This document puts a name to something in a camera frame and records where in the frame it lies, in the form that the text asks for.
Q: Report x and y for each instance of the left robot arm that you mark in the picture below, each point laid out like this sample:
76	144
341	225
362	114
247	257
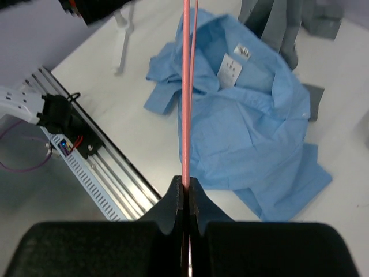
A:
55	112

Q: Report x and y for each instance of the metal clothes rack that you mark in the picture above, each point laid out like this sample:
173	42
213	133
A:
124	28

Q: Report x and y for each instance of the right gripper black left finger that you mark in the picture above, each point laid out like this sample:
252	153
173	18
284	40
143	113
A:
150	246

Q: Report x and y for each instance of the light blue shirt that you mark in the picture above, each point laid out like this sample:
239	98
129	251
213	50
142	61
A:
249	120

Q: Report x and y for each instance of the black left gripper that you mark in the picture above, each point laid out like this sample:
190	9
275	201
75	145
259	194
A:
92	11

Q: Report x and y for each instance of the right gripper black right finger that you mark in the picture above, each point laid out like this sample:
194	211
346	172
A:
224	247

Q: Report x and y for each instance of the aluminium mounting rail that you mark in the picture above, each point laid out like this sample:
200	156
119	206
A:
126	184

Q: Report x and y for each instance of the grey shirt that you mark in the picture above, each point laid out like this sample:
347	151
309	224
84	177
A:
277	23

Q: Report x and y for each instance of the pink hanger of blue shirt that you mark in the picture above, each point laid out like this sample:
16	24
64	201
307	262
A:
188	57

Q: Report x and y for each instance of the white slotted cable duct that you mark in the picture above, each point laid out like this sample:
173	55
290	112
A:
92	184

